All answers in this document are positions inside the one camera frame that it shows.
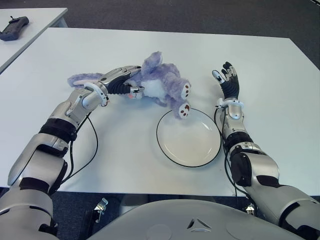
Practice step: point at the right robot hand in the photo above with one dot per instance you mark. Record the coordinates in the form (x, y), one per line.
(231, 86)

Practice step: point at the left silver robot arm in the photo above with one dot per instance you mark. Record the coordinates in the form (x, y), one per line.
(50, 145)

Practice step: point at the metal table clamp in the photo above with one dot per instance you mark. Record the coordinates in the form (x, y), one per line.
(101, 207)
(250, 208)

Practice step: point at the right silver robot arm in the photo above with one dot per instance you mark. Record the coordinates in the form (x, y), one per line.
(262, 172)

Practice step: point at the silver robot torso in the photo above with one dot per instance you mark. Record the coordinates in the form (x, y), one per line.
(175, 220)

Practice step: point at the white plate with black rim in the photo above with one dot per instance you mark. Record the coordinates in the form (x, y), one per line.
(188, 140)

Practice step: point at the purple plush doll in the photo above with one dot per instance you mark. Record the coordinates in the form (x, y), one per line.
(162, 82)

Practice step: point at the black handheld controller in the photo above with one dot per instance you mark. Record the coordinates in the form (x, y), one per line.
(13, 28)

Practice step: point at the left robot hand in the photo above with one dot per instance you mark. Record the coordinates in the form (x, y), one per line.
(120, 81)

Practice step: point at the white side table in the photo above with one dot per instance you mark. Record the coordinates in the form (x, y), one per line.
(35, 22)

